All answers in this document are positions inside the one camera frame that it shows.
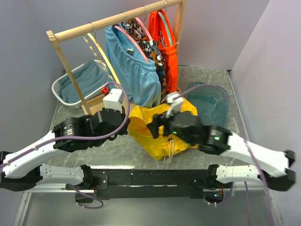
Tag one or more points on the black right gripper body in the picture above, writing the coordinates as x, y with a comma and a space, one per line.
169, 126

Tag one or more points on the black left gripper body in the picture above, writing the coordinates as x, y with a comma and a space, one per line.
99, 141

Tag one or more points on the yellow shorts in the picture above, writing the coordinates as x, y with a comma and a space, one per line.
157, 148

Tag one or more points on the yellow wooden hanger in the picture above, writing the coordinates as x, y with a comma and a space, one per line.
100, 55

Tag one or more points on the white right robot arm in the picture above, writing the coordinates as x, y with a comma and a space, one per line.
270, 167

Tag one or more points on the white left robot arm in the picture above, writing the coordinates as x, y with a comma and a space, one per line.
26, 168

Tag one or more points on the light blue shorts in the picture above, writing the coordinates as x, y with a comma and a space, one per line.
137, 76

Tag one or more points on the orange shorts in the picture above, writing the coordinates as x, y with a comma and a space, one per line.
169, 53

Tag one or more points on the floral patterned shorts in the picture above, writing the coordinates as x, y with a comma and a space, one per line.
160, 70

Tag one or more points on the pink hanger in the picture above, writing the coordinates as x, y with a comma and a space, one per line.
135, 30

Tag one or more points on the grey green hanger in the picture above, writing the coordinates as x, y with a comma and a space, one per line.
163, 19

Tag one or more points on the teal plastic tray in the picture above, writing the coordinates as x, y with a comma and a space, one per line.
211, 102

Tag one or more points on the blue cloth in basket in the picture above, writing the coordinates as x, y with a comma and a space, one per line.
82, 82

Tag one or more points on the wooden clothes rack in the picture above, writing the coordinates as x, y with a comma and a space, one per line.
55, 38

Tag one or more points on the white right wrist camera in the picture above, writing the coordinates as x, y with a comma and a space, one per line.
175, 102

